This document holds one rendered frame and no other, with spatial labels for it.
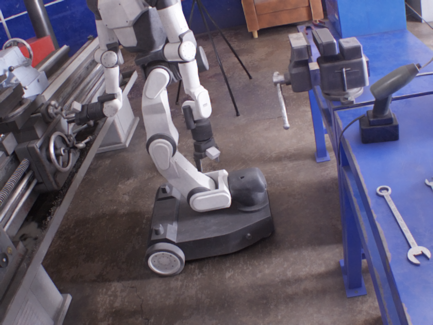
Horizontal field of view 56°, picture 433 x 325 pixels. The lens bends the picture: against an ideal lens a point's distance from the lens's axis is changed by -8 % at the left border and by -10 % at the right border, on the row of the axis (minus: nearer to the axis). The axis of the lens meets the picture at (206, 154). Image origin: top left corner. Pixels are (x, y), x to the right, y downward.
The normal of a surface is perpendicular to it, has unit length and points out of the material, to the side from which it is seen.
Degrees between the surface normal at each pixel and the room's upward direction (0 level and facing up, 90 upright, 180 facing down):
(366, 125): 0
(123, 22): 93
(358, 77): 88
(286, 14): 90
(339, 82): 88
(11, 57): 82
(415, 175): 0
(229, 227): 0
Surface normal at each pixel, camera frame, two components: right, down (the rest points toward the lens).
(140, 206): -0.24, -0.83
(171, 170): 0.07, 0.82
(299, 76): -0.07, 0.52
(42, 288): 0.97, -0.17
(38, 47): 0.26, 0.44
